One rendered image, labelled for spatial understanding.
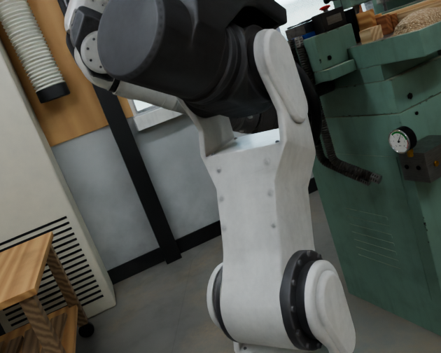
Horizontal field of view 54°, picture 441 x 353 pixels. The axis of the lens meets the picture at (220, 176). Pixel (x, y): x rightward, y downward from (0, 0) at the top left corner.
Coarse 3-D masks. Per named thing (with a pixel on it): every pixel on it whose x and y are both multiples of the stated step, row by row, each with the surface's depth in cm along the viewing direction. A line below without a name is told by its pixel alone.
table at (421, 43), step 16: (416, 32) 96; (432, 32) 97; (352, 48) 114; (368, 48) 109; (384, 48) 105; (400, 48) 101; (416, 48) 97; (432, 48) 97; (352, 64) 114; (368, 64) 111; (320, 80) 115
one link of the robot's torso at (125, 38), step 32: (128, 0) 49; (160, 0) 46; (192, 0) 49; (224, 0) 54; (256, 0) 61; (128, 32) 48; (160, 32) 46; (192, 32) 49; (224, 32) 53; (128, 64) 48; (160, 64) 48; (192, 64) 51; (224, 64) 55; (192, 96) 56
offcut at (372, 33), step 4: (368, 28) 111; (372, 28) 108; (376, 28) 109; (380, 28) 109; (360, 32) 110; (364, 32) 109; (368, 32) 108; (372, 32) 108; (376, 32) 109; (380, 32) 109; (360, 36) 110; (364, 36) 110; (368, 36) 109; (372, 36) 108; (376, 36) 109; (380, 36) 110; (360, 40) 111; (364, 40) 110; (368, 40) 109; (372, 40) 108
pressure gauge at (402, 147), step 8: (400, 128) 104; (408, 128) 103; (392, 136) 106; (400, 136) 103; (408, 136) 102; (392, 144) 107; (400, 144) 104; (408, 144) 102; (400, 152) 105; (408, 152) 106
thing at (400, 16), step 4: (440, 0) 106; (428, 4) 107; (432, 4) 106; (436, 4) 105; (440, 4) 104; (416, 8) 110; (420, 8) 109; (404, 12) 114; (408, 12) 113; (412, 12) 112; (400, 16) 115; (404, 16) 114; (400, 20) 116
